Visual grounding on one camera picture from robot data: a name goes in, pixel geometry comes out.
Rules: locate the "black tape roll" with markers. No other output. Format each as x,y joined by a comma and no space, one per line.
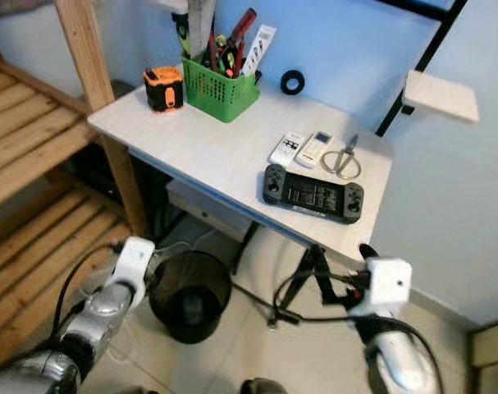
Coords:
283,82

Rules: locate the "white desk black frame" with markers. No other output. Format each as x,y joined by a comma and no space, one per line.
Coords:
199,148

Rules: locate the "white shelf board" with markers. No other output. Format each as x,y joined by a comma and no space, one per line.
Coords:
441,96

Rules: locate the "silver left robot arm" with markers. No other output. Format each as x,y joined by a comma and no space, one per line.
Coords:
105,312

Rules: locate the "metal scissors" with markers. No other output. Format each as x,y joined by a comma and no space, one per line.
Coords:
349,148

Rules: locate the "black green hand tool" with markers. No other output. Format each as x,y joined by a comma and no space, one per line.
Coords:
181,33

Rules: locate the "orange black tape measure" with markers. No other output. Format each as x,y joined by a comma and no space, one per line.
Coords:
163,90

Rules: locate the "black trash bin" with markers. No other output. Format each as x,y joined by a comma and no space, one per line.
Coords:
183,328

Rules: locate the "green plastic basket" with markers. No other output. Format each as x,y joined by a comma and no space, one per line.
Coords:
217,94

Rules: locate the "black handheld game console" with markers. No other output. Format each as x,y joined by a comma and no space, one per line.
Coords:
314,194

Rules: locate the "wooden slatted rack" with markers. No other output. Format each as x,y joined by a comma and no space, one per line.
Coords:
27,139

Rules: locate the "white remote with display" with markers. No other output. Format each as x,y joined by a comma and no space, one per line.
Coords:
314,149

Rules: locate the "white flat drawer unit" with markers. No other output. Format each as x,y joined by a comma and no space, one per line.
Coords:
203,209

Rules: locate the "grey flat board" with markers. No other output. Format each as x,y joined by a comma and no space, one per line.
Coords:
199,29

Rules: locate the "white remote control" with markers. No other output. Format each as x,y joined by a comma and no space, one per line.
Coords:
286,149

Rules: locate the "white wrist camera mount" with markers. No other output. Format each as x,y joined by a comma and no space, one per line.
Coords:
135,261
388,286

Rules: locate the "black metal frame bar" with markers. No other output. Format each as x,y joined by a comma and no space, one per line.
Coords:
437,44

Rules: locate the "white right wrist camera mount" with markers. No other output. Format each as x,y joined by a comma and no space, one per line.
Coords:
388,286

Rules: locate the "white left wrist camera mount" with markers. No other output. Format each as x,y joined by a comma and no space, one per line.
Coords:
135,261

